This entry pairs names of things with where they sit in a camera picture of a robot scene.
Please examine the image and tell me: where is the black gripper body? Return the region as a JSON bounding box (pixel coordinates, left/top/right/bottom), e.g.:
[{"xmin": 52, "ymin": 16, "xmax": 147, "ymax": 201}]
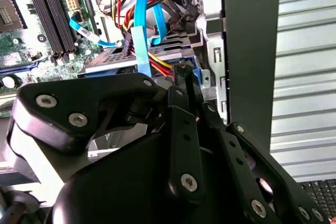
[{"xmin": 48, "ymin": 132, "xmax": 247, "ymax": 224}]

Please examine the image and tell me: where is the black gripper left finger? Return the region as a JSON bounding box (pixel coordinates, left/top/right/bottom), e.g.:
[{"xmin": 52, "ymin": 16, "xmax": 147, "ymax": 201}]
[{"xmin": 10, "ymin": 73, "xmax": 206, "ymax": 205}]

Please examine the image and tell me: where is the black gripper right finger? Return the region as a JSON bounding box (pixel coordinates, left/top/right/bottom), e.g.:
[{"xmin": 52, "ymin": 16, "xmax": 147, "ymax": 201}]
[{"xmin": 185, "ymin": 71, "xmax": 331, "ymax": 224}]

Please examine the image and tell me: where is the hard disk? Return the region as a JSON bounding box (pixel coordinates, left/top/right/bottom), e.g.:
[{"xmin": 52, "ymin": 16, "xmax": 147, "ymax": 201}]
[{"xmin": 77, "ymin": 56, "xmax": 203, "ymax": 90}]

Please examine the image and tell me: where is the light blue SATA wire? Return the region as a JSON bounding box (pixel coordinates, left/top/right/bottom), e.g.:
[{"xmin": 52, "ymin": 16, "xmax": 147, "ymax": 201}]
[{"xmin": 68, "ymin": 0, "xmax": 169, "ymax": 78}]

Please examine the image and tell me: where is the orange red power wire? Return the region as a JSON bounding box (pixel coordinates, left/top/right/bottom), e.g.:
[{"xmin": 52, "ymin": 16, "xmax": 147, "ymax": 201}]
[{"xmin": 120, "ymin": 0, "xmax": 194, "ymax": 86}]

